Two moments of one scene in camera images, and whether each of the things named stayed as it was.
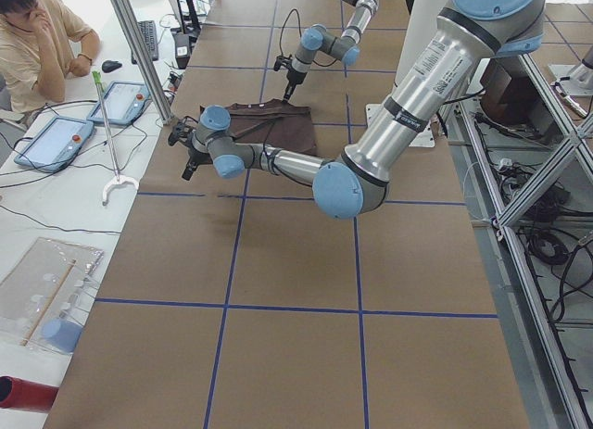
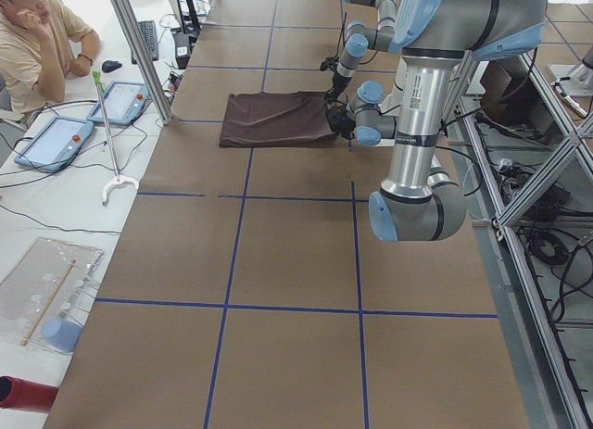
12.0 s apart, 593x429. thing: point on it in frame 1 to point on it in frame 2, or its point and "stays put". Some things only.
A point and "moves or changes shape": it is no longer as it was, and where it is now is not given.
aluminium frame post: (136, 39) stays put
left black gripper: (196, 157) to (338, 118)
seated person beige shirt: (42, 42) stays put
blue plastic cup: (60, 335) stays put
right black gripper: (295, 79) to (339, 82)
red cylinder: (18, 394) stays put
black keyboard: (148, 31) stays put
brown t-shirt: (274, 123) moves or changes shape
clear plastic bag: (44, 295) stays put
